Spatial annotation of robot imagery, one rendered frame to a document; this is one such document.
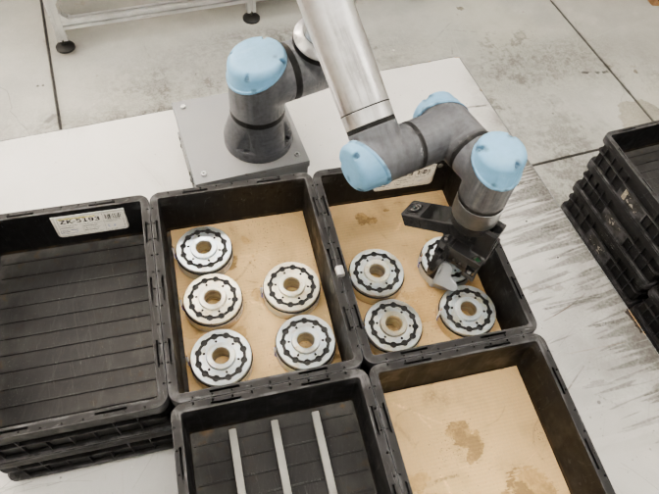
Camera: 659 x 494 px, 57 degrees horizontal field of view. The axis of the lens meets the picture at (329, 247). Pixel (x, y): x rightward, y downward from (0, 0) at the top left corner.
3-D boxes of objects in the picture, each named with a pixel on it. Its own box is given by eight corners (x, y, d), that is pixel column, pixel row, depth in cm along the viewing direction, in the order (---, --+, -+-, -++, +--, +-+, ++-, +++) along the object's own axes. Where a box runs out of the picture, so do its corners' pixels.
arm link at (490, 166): (504, 118, 88) (543, 157, 84) (483, 168, 97) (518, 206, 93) (461, 135, 85) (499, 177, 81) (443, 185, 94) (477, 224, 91)
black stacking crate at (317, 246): (160, 231, 120) (150, 196, 111) (307, 210, 125) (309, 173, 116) (180, 428, 99) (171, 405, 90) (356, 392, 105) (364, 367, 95)
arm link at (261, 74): (219, 95, 129) (213, 42, 117) (276, 76, 133) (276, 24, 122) (243, 132, 123) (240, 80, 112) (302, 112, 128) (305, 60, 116)
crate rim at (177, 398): (150, 201, 112) (148, 193, 110) (310, 178, 118) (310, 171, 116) (172, 410, 91) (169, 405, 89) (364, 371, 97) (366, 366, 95)
